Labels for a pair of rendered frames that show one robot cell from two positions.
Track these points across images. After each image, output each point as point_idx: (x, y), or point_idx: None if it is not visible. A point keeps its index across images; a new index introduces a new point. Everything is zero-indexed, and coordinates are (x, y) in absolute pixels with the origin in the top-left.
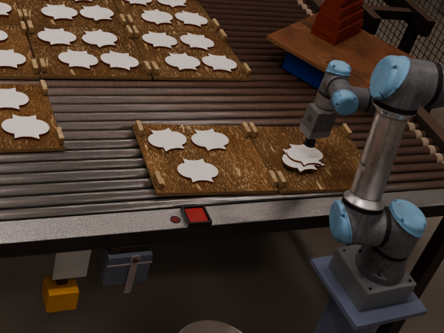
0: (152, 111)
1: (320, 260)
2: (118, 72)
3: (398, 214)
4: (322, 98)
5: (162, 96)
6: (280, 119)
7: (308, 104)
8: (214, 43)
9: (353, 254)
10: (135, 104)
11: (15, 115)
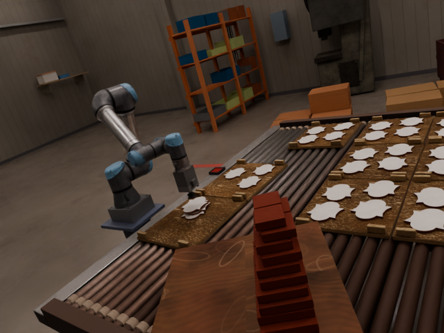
0: (295, 175)
1: (160, 205)
2: (341, 166)
3: (118, 161)
4: None
5: (306, 180)
6: (237, 224)
7: (192, 164)
8: (365, 222)
9: (141, 197)
10: (306, 170)
11: (318, 137)
